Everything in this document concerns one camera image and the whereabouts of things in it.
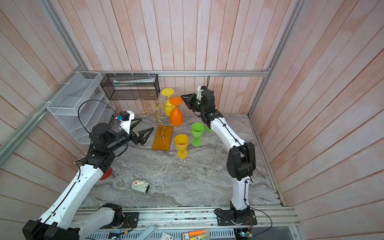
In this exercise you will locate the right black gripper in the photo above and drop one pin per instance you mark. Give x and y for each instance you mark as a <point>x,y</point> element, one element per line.
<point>190,103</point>

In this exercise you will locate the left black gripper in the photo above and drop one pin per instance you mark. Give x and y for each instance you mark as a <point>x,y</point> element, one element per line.
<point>141,139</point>

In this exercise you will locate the yellow wine glass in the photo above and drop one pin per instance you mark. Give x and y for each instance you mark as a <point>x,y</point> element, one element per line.
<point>168,107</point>
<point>181,142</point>

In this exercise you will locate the orange wine glass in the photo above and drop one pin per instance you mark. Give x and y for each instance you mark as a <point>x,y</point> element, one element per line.
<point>176,117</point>

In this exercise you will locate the gold rack with wooden base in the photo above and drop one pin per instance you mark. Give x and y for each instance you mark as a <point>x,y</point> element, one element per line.
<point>163,136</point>

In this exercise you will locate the green wine glass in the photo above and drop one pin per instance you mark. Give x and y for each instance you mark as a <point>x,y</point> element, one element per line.
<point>197,132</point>
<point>208,129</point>

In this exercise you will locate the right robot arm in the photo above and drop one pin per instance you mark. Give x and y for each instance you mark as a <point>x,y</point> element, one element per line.
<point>241,160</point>

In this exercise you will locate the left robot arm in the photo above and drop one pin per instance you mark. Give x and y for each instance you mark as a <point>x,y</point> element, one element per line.
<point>57,222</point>

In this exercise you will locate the black mesh basket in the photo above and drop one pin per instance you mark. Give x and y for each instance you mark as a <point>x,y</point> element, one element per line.
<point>131,87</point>

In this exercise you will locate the red pencil cup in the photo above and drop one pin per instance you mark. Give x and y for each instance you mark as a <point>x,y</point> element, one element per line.
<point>107,174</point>

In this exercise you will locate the box of coloured items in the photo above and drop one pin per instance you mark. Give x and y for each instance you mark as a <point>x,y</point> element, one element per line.
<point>203,234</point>

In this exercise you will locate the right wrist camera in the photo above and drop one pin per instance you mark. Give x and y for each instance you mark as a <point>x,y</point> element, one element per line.
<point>200,90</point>

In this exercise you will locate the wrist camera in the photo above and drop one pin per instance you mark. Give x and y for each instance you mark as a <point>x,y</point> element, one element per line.
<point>200,90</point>
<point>124,120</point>

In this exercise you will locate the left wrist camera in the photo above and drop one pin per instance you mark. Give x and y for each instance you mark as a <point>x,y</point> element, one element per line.
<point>124,120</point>

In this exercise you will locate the white wire mesh shelf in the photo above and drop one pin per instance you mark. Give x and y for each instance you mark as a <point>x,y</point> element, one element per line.
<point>80,105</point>

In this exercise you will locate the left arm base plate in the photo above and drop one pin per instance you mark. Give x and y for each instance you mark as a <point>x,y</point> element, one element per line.
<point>130,221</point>

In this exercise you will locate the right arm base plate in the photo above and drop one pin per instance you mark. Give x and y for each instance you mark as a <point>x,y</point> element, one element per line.
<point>233,217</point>

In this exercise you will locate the aluminium front rail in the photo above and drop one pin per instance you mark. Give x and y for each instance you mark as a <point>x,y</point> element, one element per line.
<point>204,217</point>

